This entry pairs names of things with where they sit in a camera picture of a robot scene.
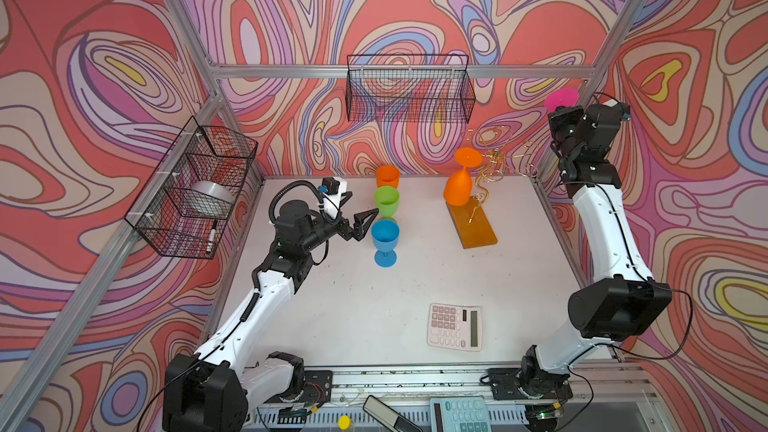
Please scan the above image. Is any blue wine glass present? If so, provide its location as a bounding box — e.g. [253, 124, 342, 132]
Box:
[371, 219, 400, 268]

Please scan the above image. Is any magenta wine glass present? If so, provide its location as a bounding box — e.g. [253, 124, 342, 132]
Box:
[544, 88, 579, 113]

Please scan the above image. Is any green wine glass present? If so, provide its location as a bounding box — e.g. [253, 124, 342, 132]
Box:
[374, 186, 400, 219]

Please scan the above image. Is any orange wine glass front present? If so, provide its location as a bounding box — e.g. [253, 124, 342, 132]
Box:
[375, 165, 400, 189]

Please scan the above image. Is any orange wine glass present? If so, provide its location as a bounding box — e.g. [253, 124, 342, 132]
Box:
[375, 165, 400, 189]
[443, 147, 483, 206]

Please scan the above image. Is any gold wire rack wooden base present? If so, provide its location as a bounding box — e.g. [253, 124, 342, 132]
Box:
[444, 140, 539, 249]

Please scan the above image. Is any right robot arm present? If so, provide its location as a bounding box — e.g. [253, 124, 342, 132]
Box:
[518, 102, 673, 398]

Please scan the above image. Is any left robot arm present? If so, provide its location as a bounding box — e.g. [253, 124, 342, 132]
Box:
[159, 177, 378, 431]

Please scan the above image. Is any marker pen in basket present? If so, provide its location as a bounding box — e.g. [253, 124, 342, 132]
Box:
[206, 220, 218, 255]

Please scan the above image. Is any pink calculator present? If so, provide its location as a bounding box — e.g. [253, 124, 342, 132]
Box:
[427, 303, 483, 352]

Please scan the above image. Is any silver tape roll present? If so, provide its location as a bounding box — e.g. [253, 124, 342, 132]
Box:
[191, 181, 235, 203]

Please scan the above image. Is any yellow small ball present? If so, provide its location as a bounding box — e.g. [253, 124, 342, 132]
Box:
[338, 415, 352, 431]

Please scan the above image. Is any black phone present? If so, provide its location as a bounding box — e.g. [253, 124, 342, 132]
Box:
[363, 395, 423, 432]

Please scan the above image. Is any teal calculator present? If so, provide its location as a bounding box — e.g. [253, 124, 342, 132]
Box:
[429, 397, 491, 432]

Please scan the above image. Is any black wire basket back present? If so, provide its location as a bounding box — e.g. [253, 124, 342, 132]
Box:
[345, 52, 476, 124]

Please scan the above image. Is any black wire basket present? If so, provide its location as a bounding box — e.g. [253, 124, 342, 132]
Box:
[345, 52, 476, 124]
[124, 118, 258, 260]

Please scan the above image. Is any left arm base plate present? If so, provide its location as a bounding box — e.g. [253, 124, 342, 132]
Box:
[265, 369, 333, 406]

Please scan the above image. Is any black wire basket left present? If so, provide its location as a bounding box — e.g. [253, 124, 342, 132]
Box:
[124, 118, 258, 260]

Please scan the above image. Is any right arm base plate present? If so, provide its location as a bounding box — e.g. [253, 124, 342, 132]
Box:
[481, 368, 573, 402]

